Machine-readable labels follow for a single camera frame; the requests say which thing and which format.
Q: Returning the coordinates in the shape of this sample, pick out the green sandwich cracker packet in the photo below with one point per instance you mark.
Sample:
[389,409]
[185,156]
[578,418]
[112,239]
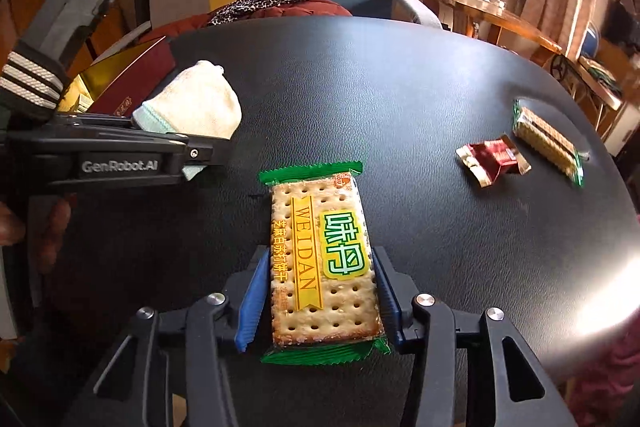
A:
[545,137]

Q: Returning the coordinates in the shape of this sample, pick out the white sock with striped toe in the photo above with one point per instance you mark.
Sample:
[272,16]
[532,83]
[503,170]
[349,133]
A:
[320,257]

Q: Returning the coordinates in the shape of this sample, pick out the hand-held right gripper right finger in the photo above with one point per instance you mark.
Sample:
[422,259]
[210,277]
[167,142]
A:
[387,302]

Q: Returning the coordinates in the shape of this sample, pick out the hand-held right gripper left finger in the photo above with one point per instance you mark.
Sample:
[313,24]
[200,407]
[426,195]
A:
[252,302]

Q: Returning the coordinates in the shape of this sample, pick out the wooden side table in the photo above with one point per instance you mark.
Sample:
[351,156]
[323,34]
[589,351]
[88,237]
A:
[500,14]

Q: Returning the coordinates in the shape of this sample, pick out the leopard print cloth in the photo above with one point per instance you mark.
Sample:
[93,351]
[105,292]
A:
[260,2]

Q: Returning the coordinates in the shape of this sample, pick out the dark red gift box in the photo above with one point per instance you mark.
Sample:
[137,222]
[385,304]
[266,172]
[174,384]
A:
[135,82]

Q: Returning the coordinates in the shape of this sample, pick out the person's left hand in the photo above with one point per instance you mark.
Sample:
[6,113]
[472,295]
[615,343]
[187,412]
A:
[50,227]

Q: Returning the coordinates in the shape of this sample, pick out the red and gold snack packet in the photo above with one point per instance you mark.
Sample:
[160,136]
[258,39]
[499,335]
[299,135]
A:
[492,157]

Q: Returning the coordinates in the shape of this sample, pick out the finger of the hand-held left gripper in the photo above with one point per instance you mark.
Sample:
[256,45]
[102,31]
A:
[205,152]
[100,123]

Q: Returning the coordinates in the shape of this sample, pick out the person's pink clothing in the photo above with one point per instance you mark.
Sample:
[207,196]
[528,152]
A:
[610,382]

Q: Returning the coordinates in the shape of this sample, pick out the cream sock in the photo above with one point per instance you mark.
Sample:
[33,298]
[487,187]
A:
[200,107]

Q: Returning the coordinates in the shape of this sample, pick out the blue round object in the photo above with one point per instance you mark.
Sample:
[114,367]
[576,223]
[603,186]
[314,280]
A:
[590,39]

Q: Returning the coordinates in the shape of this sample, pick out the black hand wheel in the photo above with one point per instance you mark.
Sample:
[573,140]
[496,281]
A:
[560,67]

